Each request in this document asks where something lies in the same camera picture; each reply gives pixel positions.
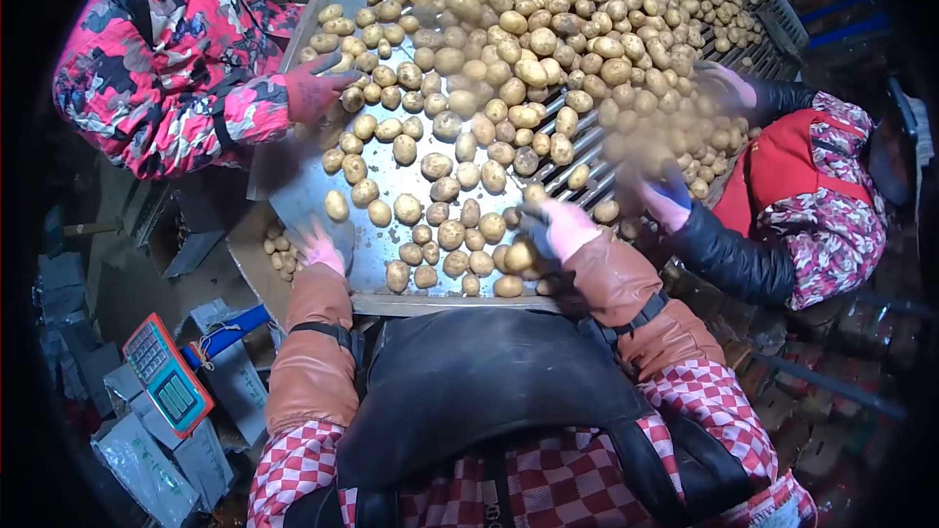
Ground person's right hand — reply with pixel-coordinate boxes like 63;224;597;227
516;198;603;265

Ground blue metal rack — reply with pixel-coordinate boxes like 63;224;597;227
798;0;893;54

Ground person's left fingers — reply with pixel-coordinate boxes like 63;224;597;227
292;223;331;253

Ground pile of loose potatoes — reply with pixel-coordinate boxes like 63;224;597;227
296;0;779;300

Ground dark metal crate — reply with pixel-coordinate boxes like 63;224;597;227
121;179;226;280

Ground single yellow potato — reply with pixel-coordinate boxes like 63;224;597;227
504;238;538;274

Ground person's right fingers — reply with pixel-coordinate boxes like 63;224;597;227
516;204;560;262

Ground orange weighing scale display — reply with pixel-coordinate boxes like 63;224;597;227
122;312;216;440

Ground heap of small potatoes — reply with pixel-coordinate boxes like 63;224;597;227
263;220;303;284

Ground metal sorting table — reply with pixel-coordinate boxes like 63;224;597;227
246;0;811;318

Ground stack of grey cartons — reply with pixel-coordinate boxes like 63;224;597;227
33;252;271;528

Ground person's body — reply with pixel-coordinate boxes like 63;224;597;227
246;307;819;528

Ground black wrist band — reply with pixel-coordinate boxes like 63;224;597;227
585;291;671;347
289;320;355;350

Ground person's left hand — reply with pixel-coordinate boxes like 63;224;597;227
292;223;349;277

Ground open cardboard box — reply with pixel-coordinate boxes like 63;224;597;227
225;201;355;327

